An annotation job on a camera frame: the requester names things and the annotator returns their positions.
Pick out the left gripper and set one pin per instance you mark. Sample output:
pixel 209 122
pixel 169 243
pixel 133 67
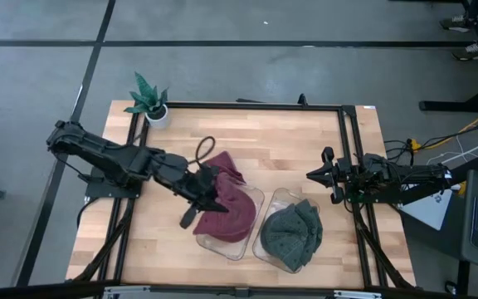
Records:
pixel 195 184

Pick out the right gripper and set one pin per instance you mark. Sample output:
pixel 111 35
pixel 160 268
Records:
pixel 347 174

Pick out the maroon hat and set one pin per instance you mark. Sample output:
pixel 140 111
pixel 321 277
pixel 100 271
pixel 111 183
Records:
pixel 226 164
pixel 232 216

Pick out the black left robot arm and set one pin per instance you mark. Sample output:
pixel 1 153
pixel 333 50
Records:
pixel 98 151

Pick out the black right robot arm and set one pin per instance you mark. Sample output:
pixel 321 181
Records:
pixel 409 174

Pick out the clear plastic tray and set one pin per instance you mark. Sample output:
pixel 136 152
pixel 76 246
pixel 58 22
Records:
pixel 278 197
pixel 218 248

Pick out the potted plant white pot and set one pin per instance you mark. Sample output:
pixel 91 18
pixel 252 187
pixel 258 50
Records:
pixel 158 119

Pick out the white box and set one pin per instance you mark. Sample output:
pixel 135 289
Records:
pixel 430 212

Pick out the black desk beam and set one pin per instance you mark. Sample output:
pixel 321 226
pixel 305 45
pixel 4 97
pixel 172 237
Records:
pixel 467 170

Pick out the black caster wheel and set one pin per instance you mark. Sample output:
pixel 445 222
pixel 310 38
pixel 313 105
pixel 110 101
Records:
pixel 450 287

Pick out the black desk leg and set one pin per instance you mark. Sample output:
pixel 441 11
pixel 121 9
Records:
pixel 464 276

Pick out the person's shoe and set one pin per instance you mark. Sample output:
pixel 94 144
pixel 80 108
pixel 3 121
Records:
pixel 470 52
pixel 455 23

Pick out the black rig crossbar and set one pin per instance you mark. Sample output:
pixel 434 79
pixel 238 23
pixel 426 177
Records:
pixel 35 290

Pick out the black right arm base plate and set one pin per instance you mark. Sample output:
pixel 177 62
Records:
pixel 384 200

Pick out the black aluminium table frame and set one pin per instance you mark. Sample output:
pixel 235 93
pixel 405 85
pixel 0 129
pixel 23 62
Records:
pixel 264 105

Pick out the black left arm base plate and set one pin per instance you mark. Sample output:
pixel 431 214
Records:
pixel 98 192

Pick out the silver bracket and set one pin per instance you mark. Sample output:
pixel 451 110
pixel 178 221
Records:
pixel 357 294
pixel 127 291

